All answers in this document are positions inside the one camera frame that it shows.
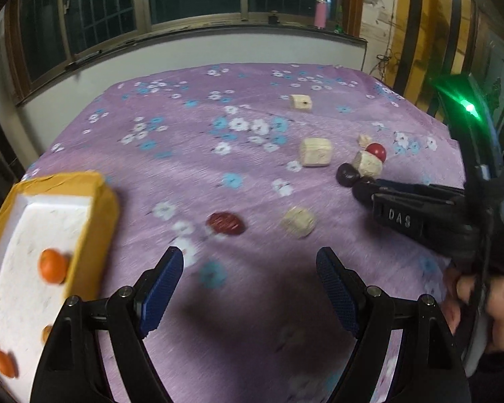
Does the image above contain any red ball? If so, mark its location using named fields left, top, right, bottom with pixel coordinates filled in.
left=365, top=143, right=388, bottom=164

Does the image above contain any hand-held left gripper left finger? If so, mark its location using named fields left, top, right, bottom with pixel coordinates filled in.
left=29, top=247, right=185, bottom=403

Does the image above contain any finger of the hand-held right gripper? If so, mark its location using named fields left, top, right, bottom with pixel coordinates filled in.
left=374, top=178, right=466, bottom=199
left=351, top=177, right=463, bottom=219

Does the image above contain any black cable bundle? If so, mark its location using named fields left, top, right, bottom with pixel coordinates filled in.
left=374, top=46, right=400, bottom=85

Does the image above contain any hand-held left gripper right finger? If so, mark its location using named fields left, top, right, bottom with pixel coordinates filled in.
left=316, top=247, right=473, bottom=403

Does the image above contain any yellow black striped panel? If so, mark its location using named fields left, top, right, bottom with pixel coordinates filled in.
left=397, top=0, right=475, bottom=114

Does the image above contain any large beige foam cube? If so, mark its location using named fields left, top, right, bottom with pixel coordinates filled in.
left=299, top=137, right=333, bottom=168

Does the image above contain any pink bottle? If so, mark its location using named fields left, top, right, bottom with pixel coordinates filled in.
left=313, top=0, right=329, bottom=30

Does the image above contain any yellow box with white foam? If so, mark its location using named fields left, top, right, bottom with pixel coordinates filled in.
left=0, top=171, right=122, bottom=391

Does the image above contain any rounded beige foam piece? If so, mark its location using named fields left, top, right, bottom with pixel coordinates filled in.
left=281, top=207, right=316, bottom=238

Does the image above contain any red date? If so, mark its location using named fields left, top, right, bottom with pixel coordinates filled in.
left=207, top=212, right=245, bottom=236

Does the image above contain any purple floral tablecloth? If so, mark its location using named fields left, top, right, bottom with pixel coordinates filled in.
left=14, top=63, right=467, bottom=403

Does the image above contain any dark plum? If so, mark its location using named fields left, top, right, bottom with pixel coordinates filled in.
left=335, top=163, right=362, bottom=187

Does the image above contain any person's right hand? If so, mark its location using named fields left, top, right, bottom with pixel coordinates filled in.
left=441, top=260, right=504, bottom=355

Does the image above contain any small beige cube with hole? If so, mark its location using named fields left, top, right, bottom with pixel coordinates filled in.
left=289, top=94, right=313, bottom=112

